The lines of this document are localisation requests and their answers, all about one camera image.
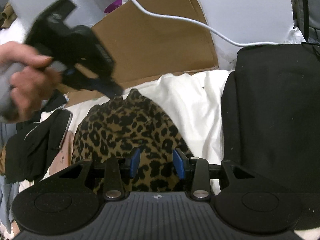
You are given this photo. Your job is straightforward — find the leopard print garment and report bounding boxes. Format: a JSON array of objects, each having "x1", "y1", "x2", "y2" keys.
[{"x1": 71, "y1": 89, "x2": 193, "y2": 192}]

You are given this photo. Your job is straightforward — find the person left hand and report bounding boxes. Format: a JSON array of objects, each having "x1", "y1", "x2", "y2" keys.
[{"x1": 1, "y1": 41, "x2": 61, "y2": 123}]

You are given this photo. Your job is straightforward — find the brown cardboard sheet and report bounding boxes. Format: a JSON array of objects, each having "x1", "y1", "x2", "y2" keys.
[{"x1": 92, "y1": 0, "x2": 219, "y2": 88}]

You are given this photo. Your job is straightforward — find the white patterned bed sheet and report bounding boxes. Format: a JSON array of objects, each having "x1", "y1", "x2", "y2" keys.
[{"x1": 0, "y1": 17, "x2": 235, "y2": 240}]

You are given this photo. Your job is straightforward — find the black jacket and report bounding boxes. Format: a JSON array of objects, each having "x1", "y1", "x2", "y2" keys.
[{"x1": 1, "y1": 90, "x2": 72, "y2": 183}]

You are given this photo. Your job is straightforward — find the brown garment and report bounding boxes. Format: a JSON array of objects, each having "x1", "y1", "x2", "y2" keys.
[{"x1": 1, "y1": 2, "x2": 17, "y2": 29}]

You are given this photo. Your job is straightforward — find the black storage bag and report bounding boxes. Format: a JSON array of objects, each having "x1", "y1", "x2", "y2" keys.
[{"x1": 221, "y1": 43, "x2": 319, "y2": 230}]

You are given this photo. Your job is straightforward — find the grey blue blanket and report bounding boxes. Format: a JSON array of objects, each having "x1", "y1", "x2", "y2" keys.
[{"x1": 1, "y1": 123, "x2": 20, "y2": 232}]

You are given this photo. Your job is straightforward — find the white cable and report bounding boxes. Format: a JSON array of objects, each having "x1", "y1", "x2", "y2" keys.
[{"x1": 107, "y1": 0, "x2": 281, "y2": 48}]

